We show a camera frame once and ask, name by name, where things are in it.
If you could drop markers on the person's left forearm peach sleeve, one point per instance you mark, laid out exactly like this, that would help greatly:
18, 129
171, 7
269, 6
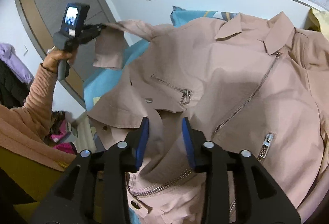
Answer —
33, 119

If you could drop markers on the person's left hand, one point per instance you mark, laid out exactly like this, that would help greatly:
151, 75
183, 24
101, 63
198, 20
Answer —
55, 55

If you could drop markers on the pink zip jacket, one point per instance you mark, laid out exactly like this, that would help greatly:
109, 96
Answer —
246, 83

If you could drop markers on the teal patterned bed sheet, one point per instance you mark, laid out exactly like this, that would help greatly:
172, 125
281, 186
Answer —
105, 79

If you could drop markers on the cream yellow garment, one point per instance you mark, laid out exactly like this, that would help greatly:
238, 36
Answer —
320, 21

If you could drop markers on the purple garment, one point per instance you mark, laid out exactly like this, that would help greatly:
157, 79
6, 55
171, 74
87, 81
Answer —
9, 57

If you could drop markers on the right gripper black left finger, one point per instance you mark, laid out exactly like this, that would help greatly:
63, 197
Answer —
93, 188

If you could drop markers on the grey wooden door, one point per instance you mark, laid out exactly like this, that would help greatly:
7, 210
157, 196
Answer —
59, 21

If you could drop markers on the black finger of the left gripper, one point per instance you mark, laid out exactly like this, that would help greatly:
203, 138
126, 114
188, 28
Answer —
97, 28

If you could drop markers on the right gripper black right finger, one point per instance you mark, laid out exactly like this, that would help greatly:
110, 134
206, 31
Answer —
238, 188

